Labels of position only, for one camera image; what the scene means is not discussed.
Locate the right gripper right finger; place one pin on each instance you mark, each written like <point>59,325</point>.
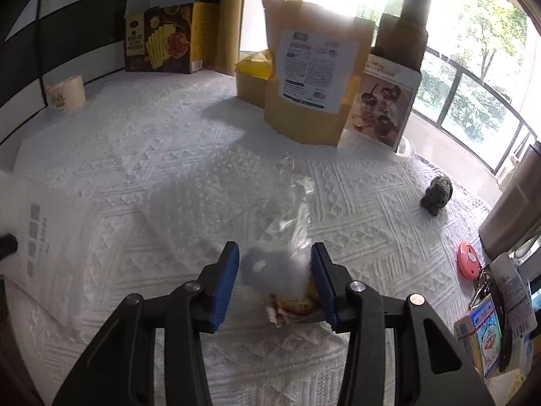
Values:
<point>350,304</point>

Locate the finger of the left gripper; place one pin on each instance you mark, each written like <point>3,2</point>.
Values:
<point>8,245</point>

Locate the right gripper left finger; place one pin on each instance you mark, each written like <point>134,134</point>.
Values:
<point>199,304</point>

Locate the white plastic packaging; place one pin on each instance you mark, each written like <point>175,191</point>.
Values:
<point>54,232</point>

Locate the black biscuit wrapper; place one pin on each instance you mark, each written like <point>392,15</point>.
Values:
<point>285,310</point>

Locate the clear bubble wrap sheet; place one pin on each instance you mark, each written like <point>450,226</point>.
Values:
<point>261,203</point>

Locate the pink round object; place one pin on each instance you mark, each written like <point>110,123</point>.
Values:
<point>468,264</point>

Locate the playing card deck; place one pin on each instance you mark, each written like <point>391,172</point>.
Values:
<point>479,333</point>

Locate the small dark figurine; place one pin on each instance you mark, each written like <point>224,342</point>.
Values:
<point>437,195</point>

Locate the white cartoon mug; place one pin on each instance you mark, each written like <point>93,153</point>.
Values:
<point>66,96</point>

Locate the white tube bottle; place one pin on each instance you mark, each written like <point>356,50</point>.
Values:
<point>516,296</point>

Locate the white lace tablecloth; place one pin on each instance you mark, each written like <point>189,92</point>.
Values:
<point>178,166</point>

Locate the stainless steel tumbler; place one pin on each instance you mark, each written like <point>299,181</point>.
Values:
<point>515,218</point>

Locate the small brown drink box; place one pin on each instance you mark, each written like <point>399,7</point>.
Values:
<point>390,81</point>

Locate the kraft paper pouch with label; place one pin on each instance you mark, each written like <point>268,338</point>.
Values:
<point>318,58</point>

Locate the small cardboard box yellow bag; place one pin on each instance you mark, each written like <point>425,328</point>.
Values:
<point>252,74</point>

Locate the brown biscuit box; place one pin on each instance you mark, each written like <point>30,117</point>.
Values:
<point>177,36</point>

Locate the yellow curtain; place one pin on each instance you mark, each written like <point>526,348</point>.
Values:
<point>228,36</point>

